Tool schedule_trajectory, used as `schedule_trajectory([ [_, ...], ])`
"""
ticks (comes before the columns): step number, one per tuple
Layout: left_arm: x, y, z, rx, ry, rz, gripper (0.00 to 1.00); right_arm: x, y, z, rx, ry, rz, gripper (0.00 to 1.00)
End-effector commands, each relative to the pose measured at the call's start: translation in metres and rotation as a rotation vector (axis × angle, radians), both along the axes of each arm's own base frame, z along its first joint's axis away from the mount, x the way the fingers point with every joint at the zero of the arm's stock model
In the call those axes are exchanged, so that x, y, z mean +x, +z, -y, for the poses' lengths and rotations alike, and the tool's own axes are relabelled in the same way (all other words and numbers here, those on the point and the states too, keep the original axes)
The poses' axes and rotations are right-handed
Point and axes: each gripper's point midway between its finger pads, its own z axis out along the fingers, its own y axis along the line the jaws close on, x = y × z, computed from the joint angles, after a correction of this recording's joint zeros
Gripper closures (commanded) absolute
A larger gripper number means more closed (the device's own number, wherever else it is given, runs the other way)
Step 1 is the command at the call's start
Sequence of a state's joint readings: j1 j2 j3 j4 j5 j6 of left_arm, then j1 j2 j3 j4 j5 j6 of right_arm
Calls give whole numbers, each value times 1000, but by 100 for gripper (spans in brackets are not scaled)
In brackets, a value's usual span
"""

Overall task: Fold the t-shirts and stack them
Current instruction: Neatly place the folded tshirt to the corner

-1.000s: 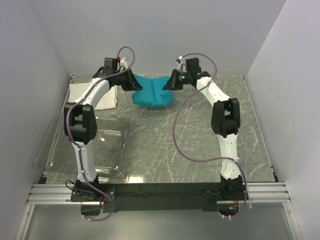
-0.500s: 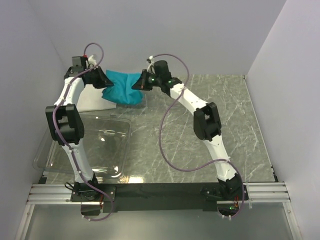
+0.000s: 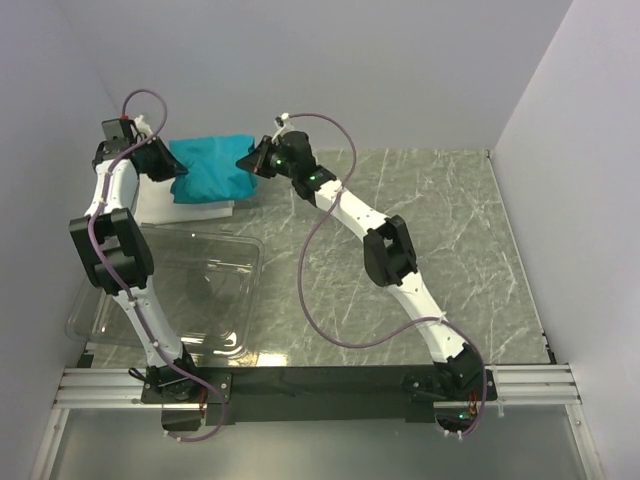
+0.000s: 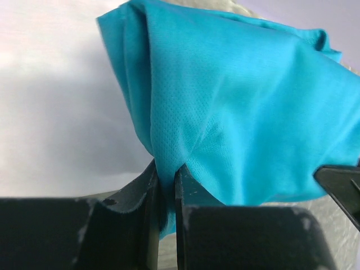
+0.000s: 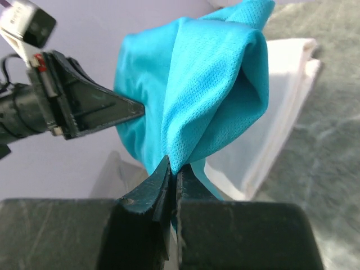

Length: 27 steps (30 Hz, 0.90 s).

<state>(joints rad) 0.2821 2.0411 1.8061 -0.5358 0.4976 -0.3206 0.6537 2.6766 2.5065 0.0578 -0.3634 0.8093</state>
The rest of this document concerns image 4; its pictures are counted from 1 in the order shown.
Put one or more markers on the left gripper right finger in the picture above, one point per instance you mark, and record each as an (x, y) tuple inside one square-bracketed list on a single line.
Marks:
[(211, 235)]

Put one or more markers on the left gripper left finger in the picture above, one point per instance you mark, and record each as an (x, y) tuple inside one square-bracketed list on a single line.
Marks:
[(119, 232)]

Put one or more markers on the teal t shirt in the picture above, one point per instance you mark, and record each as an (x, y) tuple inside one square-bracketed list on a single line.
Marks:
[(250, 106)]

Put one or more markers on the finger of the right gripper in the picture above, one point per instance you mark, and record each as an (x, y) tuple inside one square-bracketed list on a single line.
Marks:
[(341, 183)]

